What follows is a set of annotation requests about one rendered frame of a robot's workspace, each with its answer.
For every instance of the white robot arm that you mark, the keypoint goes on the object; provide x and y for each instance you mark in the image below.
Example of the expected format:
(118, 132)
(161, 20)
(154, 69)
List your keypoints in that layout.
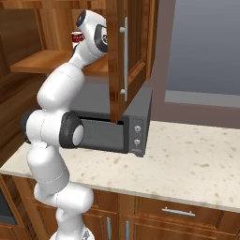
(56, 125)

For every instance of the open wooden cabinet door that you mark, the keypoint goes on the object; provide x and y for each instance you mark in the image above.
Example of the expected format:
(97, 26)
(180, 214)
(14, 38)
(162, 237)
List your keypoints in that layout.
(128, 53)

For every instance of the dark grey toaster oven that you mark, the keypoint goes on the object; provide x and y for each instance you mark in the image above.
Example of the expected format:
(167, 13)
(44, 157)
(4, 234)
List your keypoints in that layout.
(125, 131)

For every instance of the red and white can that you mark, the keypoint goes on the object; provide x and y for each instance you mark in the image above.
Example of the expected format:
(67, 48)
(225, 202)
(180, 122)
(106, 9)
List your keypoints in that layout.
(77, 37)

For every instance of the wooden base cupboard door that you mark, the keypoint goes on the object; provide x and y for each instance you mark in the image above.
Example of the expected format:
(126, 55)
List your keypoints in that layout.
(175, 229)
(97, 223)

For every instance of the grey window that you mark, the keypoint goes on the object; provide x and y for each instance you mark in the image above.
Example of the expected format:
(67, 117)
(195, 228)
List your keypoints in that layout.
(204, 51)

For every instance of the wooden drawer front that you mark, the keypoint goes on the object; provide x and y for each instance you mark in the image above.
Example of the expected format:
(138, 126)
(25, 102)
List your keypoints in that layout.
(181, 212)

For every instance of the dark appliance front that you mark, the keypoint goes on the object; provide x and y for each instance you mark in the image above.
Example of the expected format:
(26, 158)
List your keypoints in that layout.
(7, 209)

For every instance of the wooden wall cabinet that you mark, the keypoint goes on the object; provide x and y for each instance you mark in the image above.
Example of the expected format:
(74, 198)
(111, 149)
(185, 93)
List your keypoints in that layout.
(47, 47)

